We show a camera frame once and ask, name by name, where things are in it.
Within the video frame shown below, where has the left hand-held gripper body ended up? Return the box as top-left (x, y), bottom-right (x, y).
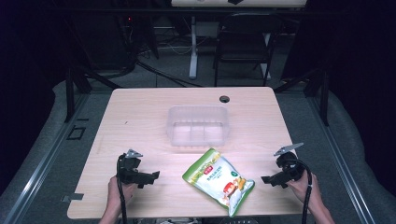
top-left (117, 148), bottom-right (144, 185)

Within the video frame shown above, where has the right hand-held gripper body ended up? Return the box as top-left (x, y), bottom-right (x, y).
top-left (273, 142), bottom-right (306, 184)

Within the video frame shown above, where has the green and white snack bag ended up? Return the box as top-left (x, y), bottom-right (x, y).
top-left (181, 147), bottom-right (256, 218)

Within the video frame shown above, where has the clear plastic container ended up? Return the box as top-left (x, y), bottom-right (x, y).
top-left (165, 105), bottom-right (231, 147)

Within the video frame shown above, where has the person's right hand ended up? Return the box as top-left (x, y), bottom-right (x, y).
top-left (286, 173), bottom-right (323, 209)

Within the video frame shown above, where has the person's left hand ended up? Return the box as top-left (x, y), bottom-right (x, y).
top-left (107, 175), bottom-right (138, 210)

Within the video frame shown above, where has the grey tape strip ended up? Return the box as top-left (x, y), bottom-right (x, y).
top-left (61, 192), bottom-right (85, 203)

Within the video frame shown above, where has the black metal stand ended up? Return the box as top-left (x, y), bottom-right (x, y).
top-left (274, 68), bottom-right (331, 127)
top-left (64, 64), bottom-right (122, 123)

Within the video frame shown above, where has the black folding chair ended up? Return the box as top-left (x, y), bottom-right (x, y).
top-left (213, 12), bottom-right (285, 88)

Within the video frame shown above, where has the white table leg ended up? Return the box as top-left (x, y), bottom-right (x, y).
top-left (188, 15), bottom-right (200, 80)

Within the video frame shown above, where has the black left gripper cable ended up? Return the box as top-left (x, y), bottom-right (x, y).
top-left (116, 154), bottom-right (129, 224)

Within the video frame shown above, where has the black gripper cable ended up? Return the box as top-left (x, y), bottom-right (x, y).
top-left (116, 154), bottom-right (129, 224)
top-left (288, 158), bottom-right (314, 221)

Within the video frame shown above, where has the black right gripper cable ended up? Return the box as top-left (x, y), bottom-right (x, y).
top-left (288, 158), bottom-right (314, 221)

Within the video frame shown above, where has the metal floor rail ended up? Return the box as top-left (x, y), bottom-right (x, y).
top-left (2, 92), bottom-right (90, 224)
top-left (306, 96), bottom-right (376, 224)

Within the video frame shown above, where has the black floor cable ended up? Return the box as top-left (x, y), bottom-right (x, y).
top-left (135, 60), bottom-right (204, 88)

